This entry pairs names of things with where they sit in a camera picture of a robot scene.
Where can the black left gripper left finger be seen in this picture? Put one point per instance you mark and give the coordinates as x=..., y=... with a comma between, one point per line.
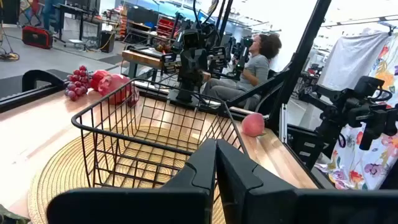
x=140, y=205

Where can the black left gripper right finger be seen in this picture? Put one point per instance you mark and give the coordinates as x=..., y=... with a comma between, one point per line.
x=280, y=205

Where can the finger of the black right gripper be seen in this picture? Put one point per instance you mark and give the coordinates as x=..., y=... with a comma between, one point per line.
x=200, y=68
x=186, y=68

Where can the pink dragon fruit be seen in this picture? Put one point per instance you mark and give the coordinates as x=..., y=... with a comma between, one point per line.
x=116, y=88

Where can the pink peach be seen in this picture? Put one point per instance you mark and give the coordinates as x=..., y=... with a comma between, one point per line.
x=252, y=124

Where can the red bell pepper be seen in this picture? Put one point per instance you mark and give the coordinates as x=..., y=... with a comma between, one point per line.
x=98, y=79

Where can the red grape bunch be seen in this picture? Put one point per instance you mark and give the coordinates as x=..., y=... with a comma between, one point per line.
x=76, y=84

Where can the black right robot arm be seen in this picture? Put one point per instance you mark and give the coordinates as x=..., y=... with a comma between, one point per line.
x=185, y=93

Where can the black background robot arm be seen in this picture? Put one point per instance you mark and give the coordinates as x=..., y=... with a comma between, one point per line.
x=242, y=59

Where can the person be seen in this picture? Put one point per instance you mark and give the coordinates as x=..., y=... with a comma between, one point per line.
x=255, y=67
x=51, y=12

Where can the red storage bins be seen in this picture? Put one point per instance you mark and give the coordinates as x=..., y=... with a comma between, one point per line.
x=166, y=26

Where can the wooden background table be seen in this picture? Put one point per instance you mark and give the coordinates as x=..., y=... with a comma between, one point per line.
x=140, y=59

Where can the black speaker box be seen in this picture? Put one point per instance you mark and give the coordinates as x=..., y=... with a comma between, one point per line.
x=107, y=42

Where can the round woven straw placemat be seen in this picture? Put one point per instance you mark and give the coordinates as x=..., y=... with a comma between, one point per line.
x=62, y=174

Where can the floral cloth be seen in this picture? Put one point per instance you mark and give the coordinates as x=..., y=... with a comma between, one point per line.
x=357, y=168

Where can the black articulated device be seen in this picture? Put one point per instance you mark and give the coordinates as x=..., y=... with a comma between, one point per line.
x=367, y=109

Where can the black desk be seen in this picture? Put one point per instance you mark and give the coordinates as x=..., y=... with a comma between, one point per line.
x=71, y=7

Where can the white cloth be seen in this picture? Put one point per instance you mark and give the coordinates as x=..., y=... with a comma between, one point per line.
x=351, y=59

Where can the red case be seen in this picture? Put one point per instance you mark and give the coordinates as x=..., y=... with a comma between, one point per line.
x=37, y=37

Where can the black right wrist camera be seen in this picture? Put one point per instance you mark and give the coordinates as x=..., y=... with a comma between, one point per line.
x=191, y=39

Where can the silver aluminium bracket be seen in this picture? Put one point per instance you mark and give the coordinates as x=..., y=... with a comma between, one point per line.
x=283, y=124

